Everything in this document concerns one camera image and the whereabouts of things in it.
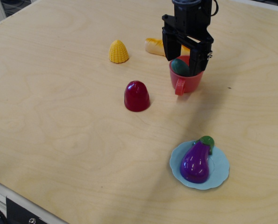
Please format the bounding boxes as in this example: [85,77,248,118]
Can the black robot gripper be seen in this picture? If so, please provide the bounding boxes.
[162,0,214,77]

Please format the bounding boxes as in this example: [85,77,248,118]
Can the green toy cucumber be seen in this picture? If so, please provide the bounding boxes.
[171,58,190,77]

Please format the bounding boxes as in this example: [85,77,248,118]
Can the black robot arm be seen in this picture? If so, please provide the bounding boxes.
[162,0,215,76]

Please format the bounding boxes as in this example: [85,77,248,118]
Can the red plastic cup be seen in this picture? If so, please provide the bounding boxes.
[169,56,203,96]

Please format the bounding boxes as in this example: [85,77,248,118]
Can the toy bread loaf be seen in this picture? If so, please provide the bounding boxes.
[144,38,190,58]

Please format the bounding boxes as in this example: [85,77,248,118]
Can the dark red toy dome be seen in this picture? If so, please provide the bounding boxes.
[124,80,150,112]

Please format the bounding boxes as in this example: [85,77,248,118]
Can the yellow toy corn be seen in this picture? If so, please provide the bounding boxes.
[109,40,129,63]

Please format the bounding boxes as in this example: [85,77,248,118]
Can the purple toy eggplant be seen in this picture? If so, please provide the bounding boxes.
[179,136,215,183]

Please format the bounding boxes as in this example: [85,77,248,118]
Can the light blue plate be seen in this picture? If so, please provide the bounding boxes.
[170,140,230,190]

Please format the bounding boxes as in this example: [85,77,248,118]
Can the aluminium table frame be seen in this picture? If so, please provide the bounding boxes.
[0,183,66,224]

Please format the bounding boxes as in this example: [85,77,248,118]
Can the black corner bracket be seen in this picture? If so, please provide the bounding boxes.
[6,196,48,224]

